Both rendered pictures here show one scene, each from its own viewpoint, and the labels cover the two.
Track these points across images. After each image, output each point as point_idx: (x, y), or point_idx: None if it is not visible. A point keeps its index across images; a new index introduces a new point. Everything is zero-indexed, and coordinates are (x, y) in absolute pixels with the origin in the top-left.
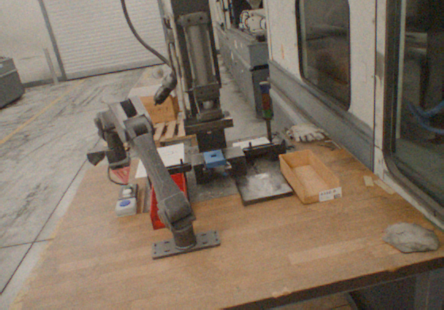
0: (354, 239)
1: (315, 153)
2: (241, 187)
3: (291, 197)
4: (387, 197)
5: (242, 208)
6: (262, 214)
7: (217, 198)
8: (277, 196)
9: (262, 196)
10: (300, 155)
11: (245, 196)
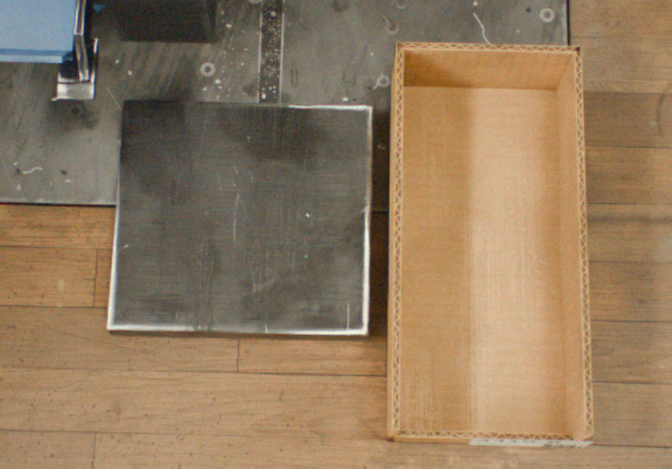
0: None
1: None
2: (134, 197)
3: (356, 347)
4: None
5: (96, 354)
6: (176, 440)
7: (4, 213)
8: (288, 336)
9: (211, 324)
10: (516, 61)
11: (129, 288)
